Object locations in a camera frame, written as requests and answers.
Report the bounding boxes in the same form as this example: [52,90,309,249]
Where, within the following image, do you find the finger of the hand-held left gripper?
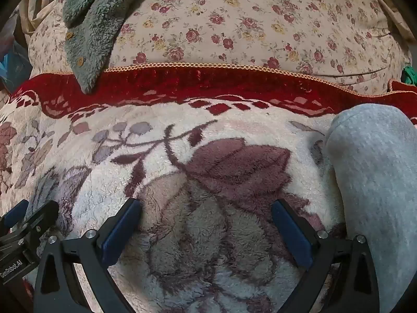
[0,200,30,232]
[19,200,60,236]

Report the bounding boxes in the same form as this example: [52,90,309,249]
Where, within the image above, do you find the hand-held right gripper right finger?
[270,198,380,313]

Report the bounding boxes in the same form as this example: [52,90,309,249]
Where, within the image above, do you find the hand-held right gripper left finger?
[33,197,143,313]

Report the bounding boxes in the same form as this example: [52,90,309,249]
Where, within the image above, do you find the light grey pants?
[326,104,417,313]

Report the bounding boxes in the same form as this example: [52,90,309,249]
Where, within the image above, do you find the red floral plush blanket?
[0,63,417,313]

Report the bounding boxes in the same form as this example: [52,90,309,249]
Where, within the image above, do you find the dark blue bag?
[0,44,33,82]

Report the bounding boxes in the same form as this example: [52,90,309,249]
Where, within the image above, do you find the grey-green towel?
[63,0,163,94]

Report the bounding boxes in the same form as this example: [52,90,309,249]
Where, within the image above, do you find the green cloth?
[401,66,417,87]

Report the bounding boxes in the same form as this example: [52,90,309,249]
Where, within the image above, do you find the beige curtain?
[20,0,79,33]
[358,0,413,49]

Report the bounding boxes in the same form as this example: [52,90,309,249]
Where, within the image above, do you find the cream rose print quilt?
[28,0,413,95]

